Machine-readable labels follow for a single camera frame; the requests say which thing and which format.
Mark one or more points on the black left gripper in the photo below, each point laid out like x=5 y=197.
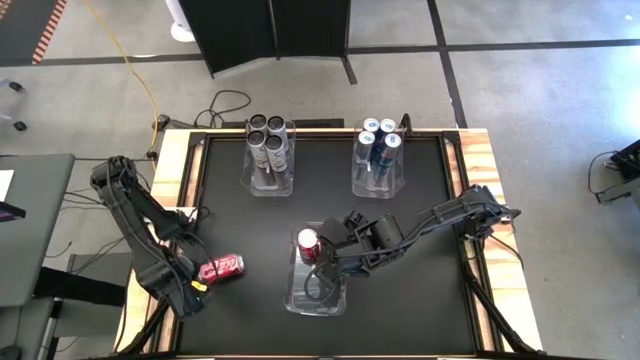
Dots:
x=189 y=297

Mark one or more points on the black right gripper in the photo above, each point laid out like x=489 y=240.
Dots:
x=352 y=245

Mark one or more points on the red soda can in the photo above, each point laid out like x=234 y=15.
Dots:
x=225 y=266
x=307 y=242

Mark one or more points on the clear plastic bin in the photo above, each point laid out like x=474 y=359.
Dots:
x=379 y=190
x=300 y=300
x=267 y=185

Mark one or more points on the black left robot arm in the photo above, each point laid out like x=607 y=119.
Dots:
x=144 y=235

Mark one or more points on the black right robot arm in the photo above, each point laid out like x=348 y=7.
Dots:
x=440 y=215

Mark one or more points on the black table mat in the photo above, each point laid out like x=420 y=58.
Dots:
x=400 y=310

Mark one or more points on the black power strip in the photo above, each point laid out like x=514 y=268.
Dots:
x=320 y=122

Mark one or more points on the black desk base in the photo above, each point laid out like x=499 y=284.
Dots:
x=75 y=287

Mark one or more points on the grey desk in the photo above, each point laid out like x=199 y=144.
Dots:
x=35 y=240

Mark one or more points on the white paper sheet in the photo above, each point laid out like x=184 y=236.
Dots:
x=5 y=185

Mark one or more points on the black folding partition panel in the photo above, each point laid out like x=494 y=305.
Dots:
x=240 y=30

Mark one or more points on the black caster wheel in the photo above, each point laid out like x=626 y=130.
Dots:
x=15 y=86
x=20 y=126

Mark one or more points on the black orange striped floor mat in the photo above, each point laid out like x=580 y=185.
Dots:
x=20 y=30

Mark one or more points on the black equipment stand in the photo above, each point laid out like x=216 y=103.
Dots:
x=625 y=160

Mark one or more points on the black frame bracket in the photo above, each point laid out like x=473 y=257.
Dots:
x=406 y=125

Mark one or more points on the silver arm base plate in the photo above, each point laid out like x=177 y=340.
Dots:
x=510 y=214

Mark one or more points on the white pedestal base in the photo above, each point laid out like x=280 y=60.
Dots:
x=179 y=31

